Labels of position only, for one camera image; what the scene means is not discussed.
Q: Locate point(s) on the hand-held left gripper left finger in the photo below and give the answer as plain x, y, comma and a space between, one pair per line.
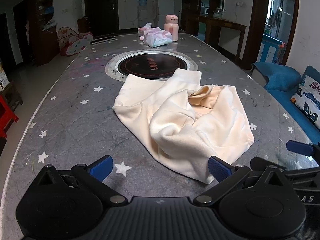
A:
101, 168

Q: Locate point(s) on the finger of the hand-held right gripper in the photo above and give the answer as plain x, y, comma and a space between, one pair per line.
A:
298, 147
267, 163

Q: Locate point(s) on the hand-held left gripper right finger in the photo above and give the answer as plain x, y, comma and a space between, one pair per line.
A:
218, 171

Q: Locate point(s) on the cream garment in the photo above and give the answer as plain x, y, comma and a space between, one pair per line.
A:
200, 130

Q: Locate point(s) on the butterfly print cushion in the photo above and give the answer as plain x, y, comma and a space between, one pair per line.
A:
308, 100

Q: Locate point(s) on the blue sofa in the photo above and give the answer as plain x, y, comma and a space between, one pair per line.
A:
282, 80

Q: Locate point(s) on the light blue cabinet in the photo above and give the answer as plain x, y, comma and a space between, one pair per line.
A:
268, 50

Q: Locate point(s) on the red plastic stool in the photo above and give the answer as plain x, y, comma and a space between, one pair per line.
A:
6, 115

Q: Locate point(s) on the round black induction cooktop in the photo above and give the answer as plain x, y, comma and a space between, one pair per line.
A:
150, 65

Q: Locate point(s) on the pink children's play tent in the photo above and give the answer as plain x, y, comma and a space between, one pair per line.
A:
75, 43

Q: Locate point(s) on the cardboard box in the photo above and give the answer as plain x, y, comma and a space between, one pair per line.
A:
3, 77

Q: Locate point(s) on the pastel tissue pack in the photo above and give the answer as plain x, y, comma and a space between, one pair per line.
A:
160, 38

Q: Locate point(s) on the pink tissue box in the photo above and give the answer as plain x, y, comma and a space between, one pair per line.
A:
143, 30

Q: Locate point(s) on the brown wooden desk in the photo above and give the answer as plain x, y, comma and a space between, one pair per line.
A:
225, 23

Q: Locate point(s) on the pink thermos bottle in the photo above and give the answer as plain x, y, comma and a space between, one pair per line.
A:
170, 28

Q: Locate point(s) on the glass jar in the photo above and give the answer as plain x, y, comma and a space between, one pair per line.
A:
219, 13

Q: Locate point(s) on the dark wooden door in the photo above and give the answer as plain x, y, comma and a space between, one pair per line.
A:
100, 7

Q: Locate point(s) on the dark wooden bookshelf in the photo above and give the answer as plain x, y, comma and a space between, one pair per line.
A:
45, 12

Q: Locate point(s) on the water dispenser with blue bottle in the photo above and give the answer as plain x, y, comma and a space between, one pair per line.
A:
143, 2

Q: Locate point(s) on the white refrigerator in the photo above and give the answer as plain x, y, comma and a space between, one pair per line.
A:
166, 2

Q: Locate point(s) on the brown wooden door frame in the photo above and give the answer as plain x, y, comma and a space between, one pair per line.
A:
257, 17

